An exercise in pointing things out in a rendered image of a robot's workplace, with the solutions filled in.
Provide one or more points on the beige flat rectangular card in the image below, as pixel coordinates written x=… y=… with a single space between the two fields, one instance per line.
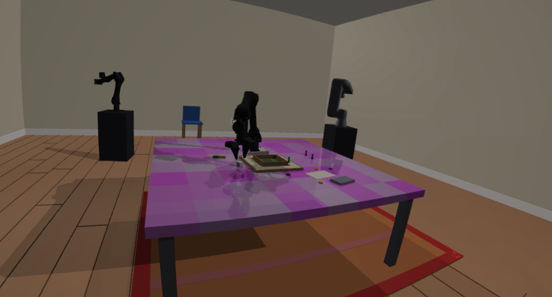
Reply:
x=320 y=174

